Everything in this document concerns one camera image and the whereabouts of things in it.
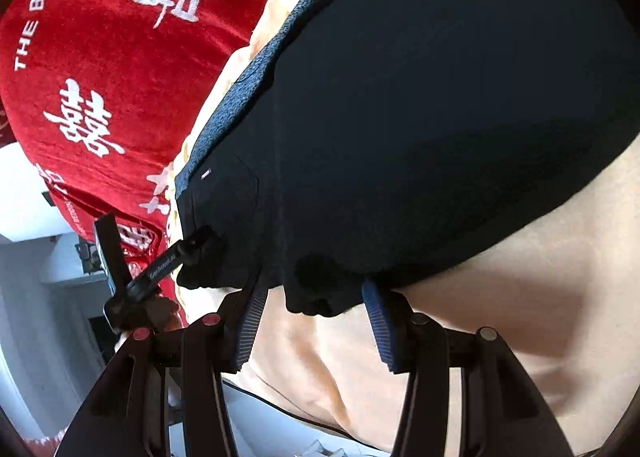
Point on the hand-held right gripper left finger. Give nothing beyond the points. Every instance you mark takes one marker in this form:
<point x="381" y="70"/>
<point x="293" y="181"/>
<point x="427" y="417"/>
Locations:
<point x="250" y="332"/>

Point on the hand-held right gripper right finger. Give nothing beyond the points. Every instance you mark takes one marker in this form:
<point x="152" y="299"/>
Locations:
<point x="380" y="332"/>

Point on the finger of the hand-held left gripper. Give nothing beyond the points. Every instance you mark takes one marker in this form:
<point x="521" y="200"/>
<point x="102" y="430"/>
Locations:
<point x="165" y="271"/>

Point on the black pants with grey waistband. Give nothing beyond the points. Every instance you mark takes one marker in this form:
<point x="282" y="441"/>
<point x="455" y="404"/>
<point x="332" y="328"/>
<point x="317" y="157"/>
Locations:
<point x="400" y="112"/>

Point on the person's left hand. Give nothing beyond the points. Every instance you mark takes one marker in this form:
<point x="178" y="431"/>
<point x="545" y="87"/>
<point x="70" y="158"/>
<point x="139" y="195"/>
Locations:
<point x="162" y="312"/>

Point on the white shelf unit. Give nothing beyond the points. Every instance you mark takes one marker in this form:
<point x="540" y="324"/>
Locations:
<point x="65" y="282"/>

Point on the peach bed sheet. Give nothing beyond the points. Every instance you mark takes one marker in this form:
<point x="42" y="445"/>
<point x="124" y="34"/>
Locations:
<point x="500" y="287"/>

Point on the red printed blanket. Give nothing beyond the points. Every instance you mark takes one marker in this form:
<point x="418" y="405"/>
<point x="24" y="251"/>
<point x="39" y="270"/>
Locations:
<point x="125" y="87"/>

